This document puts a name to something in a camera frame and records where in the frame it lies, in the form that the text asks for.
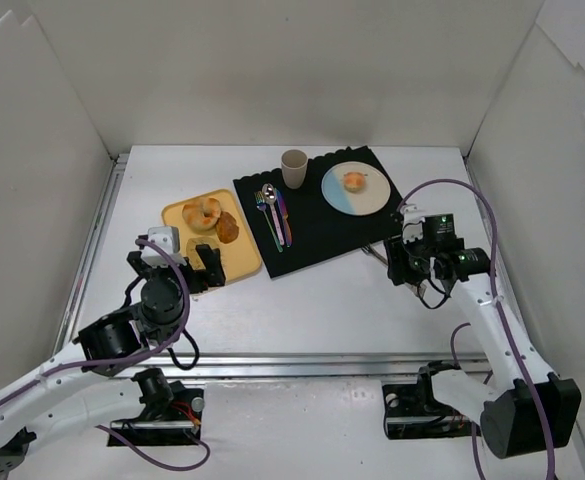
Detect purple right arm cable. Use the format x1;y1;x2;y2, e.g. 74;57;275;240
398;178;557;480

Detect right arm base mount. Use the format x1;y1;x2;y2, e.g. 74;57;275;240
382;361;481;440

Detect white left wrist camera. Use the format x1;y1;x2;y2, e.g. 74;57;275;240
138;226;185;267

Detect small round bread roll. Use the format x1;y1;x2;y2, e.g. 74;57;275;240
343;171;367;193

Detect seeded bread slice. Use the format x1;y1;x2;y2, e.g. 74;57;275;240
186;237;220;270

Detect brown glazed pastry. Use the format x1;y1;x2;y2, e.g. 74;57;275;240
215;211;240;244

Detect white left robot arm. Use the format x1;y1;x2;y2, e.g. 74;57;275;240
0;234;207;476

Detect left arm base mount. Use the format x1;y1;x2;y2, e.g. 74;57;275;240
107;368;204;447

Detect iridescent knife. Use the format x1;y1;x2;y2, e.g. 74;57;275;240
275;189;292;247

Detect yellow serving tray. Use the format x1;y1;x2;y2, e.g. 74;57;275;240
161;189;262;284

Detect silver spoon pink handle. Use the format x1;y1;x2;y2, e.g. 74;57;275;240
262;183;285;246

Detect beige cup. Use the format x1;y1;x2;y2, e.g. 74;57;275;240
281;149;308;189

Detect bagel with orange patches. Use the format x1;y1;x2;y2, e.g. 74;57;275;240
182;197;222;231

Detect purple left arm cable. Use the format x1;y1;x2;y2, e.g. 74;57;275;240
0;238;212;472

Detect stainless steel tongs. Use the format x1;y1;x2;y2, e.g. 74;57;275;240
361;244;425;296

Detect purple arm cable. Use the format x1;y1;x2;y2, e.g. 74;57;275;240
0;238;212;472
398;178;557;480

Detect white and blue plate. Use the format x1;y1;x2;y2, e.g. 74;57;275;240
321;161;391;216

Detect iridescent fork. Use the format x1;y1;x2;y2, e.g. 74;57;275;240
255;191;283;253

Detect black placemat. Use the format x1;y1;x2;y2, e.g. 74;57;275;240
233;146;402;278

